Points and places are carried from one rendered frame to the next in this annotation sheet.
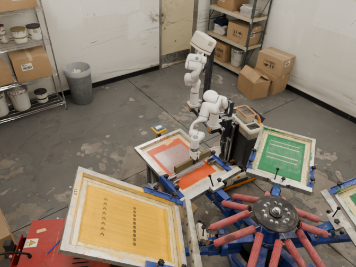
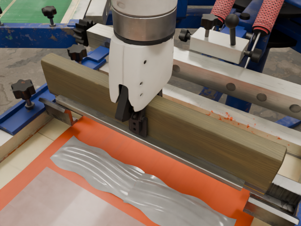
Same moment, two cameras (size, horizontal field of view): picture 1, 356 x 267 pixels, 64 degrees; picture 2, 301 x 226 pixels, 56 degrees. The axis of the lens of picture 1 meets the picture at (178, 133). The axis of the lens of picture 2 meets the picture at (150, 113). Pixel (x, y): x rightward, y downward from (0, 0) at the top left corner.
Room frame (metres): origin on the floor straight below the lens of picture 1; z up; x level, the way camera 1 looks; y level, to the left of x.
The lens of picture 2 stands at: (2.01, 0.15, 1.41)
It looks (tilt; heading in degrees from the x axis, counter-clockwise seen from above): 44 degrees down; 249
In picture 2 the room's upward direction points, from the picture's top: straight up
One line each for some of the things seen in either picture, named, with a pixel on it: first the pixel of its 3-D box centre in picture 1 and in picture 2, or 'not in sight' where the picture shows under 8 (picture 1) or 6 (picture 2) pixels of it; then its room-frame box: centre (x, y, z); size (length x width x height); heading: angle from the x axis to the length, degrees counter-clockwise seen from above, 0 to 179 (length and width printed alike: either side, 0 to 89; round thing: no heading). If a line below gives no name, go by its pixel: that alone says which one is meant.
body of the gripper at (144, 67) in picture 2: (194, 152); (144, 58); (1.90, -0.15, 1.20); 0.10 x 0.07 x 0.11; 38
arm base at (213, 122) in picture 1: (215, 117); not in sight; (2.44, -0.38, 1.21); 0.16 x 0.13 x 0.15; 117
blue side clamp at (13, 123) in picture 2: (217, 162); (60, 95); (2.03, -0.40, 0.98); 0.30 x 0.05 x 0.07; 38
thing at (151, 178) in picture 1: (159, 181); not in sight; (1.96, 0.16, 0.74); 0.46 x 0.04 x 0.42; 38
